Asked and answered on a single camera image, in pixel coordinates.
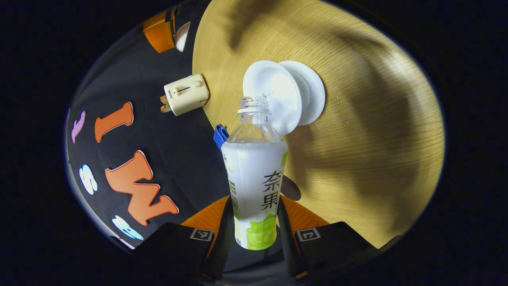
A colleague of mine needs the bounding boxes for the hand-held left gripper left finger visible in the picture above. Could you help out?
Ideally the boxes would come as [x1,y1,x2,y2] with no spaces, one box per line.
[133,195,235,280]

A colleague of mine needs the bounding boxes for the blue folded towel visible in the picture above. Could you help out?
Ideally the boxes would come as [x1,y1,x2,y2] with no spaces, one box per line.
[213,124,230,151]

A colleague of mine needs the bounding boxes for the cream toaster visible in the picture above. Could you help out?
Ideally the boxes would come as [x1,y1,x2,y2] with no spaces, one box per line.
[164,74,210,116]

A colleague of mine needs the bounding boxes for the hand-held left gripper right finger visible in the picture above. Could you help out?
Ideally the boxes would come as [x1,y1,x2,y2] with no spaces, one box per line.
[277,194,378,278]

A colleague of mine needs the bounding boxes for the green label water bottle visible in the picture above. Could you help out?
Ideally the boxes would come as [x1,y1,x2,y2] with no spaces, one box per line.
[221,96,289,251]

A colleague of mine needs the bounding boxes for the black backdrop cloth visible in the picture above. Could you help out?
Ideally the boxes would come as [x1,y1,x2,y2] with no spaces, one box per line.
[65,0,235,251]

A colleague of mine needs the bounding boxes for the white teacup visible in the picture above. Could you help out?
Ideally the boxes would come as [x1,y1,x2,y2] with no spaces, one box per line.
[242,60,303,135]

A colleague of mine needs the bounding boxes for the white saucer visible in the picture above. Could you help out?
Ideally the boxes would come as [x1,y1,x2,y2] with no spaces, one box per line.
[278,60,326,126]

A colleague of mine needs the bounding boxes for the dark brown round coaster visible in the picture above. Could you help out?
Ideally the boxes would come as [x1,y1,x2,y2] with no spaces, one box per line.
[281,175,302,201]

